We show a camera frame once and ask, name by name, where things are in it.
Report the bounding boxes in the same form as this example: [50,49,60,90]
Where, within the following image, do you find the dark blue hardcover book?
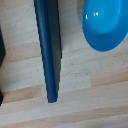
[33,0,64,104]

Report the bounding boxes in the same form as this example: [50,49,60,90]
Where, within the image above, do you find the blue plastic bowl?
[81,0,128,53]

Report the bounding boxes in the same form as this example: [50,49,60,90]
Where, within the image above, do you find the black fabric storage box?
[0,27,7,106]

